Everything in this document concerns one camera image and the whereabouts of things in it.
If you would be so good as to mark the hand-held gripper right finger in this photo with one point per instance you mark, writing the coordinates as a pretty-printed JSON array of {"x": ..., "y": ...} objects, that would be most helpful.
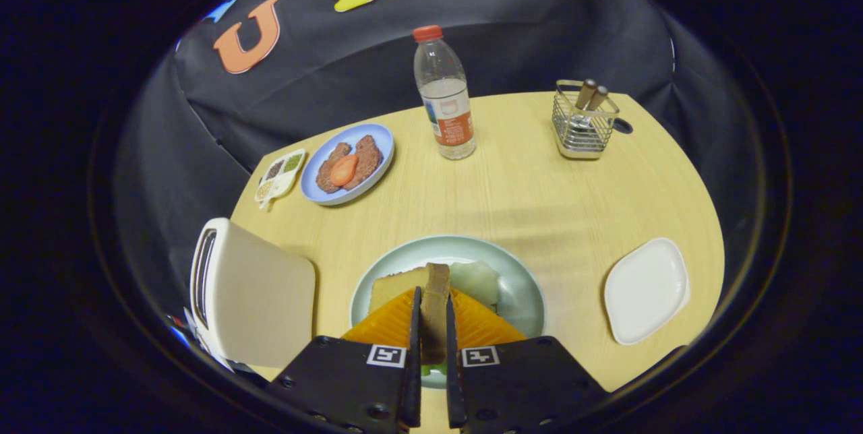
[{"x": 526, "y": 387}]

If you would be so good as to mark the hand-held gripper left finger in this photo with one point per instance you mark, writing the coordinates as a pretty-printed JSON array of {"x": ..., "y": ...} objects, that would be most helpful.
[{"x": 350, "y": 387}]

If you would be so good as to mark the brown toast slice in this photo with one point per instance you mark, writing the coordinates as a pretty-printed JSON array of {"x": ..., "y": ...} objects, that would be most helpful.
[{"x": 435, "y": 313}]

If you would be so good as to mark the green lettuce leaf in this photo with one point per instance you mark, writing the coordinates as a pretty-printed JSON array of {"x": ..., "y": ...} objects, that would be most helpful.
[{"x": 475, "y": 282}]

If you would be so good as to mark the pale green round plate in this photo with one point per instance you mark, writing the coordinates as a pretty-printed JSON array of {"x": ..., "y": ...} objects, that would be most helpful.
[{"x": 519, "y": 286}]

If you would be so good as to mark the white toaster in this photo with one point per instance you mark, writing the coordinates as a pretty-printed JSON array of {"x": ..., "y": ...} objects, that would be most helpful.
[{"x": 263, "y": 299}]

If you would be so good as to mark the small white square plate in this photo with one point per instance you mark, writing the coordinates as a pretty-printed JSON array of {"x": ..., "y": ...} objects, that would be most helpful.
[{"x": 646, "y": 291}]

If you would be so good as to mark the red tomato slice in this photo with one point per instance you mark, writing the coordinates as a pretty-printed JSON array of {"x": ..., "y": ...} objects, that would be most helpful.
[{"x": 344, "y": 170}]

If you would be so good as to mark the white divided seasoning tray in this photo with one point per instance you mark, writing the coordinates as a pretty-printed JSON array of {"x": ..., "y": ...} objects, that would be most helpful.
[{"x": 280, "y": 176}]

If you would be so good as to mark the blue round plate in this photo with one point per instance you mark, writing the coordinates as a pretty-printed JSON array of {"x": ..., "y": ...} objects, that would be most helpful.
[{"x": 377, "y": 137}]

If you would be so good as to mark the clear red-capped water bottle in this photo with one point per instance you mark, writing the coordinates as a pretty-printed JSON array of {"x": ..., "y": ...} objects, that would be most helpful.
[{"x": 445, "y": 97}]

